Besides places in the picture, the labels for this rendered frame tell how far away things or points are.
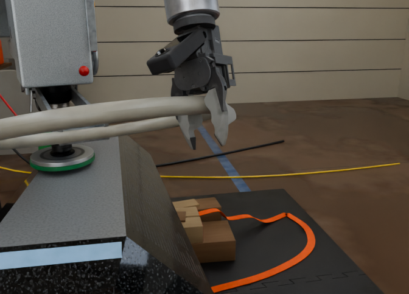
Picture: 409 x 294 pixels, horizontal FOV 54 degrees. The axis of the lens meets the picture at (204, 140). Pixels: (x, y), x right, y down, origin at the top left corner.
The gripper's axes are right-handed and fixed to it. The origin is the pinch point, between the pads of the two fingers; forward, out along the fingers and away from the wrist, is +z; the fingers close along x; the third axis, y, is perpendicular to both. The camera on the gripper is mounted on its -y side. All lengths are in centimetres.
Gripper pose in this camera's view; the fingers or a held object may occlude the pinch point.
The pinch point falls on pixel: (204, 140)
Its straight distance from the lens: 65.6
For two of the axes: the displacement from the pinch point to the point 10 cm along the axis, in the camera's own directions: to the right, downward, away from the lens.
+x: -8.2, 1.2, 5.5
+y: 5.5, -0.8, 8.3
